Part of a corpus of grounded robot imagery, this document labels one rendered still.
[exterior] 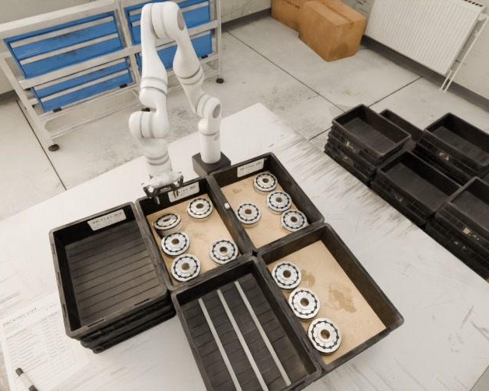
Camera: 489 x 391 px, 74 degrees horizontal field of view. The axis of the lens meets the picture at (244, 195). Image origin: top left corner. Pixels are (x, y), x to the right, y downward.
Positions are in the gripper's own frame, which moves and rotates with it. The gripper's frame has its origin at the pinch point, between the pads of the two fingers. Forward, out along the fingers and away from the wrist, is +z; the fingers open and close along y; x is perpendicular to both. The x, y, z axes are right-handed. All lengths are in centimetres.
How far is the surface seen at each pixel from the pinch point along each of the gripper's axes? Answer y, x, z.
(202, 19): -88, -200, 35
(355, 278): -50, 48, 14
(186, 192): -9.3, -9.5, 12.7
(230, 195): -26.1, -4.5, 17.9
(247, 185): -35.3, -6.9, 17.8
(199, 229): -8.8, 5.6, 18.4
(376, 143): -140, -30, 50
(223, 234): -16.3, 11.7, 18.2
